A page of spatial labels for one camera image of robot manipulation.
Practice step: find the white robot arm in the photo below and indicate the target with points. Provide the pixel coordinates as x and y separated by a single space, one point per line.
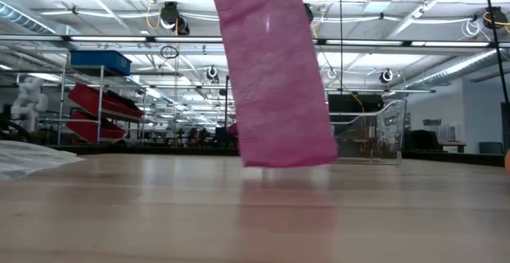
30 99

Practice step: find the pink elastic bandage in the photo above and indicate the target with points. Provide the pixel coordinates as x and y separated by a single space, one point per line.
275 95

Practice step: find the clear plastic bag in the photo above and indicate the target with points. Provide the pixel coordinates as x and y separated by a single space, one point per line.
28 159

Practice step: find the black camera stand frame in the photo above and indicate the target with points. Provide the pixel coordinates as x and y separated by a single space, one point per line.
227 103

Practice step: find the wooden desk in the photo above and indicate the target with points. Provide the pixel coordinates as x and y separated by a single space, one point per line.
452 144

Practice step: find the metal shelf rack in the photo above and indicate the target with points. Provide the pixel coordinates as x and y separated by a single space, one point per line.
101 75

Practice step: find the red background object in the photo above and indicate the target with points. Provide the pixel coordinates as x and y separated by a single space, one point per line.
233 129

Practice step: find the grey chair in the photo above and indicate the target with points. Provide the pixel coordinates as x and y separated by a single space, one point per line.
490 148

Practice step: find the clear plastic bin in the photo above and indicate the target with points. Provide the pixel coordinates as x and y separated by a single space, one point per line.
386 135

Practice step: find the blue storage bin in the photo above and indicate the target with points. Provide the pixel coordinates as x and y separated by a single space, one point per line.
107 61

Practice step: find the red storage bin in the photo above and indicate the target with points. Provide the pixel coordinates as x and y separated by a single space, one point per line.
91 97
83 129

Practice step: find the black cabinet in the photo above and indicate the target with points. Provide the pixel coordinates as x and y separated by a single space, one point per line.
422 141

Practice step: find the black table frame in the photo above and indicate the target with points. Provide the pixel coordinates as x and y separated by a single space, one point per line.
159 150

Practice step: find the thin black pole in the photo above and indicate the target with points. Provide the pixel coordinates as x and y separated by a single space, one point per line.
496 40

